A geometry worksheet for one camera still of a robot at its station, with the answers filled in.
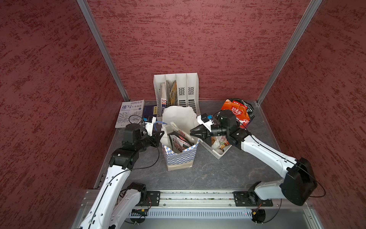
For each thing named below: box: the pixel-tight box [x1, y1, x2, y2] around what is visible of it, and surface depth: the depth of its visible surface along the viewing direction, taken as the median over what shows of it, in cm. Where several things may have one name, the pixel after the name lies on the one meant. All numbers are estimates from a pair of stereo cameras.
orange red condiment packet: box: [221, 99, 251, 130], surface depth 91 cm
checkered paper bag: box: [160, 105, 201, 172], surface depth 76 cm
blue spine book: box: [161, 82, 167, 116], surface depth 94 cm
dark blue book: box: [142, 105, 157, 118], surface depth 116 cm
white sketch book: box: [114, 99, 145, 129], surface depth 115 cm
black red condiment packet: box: [167, 131, 194, 154], surface depth 77 cm
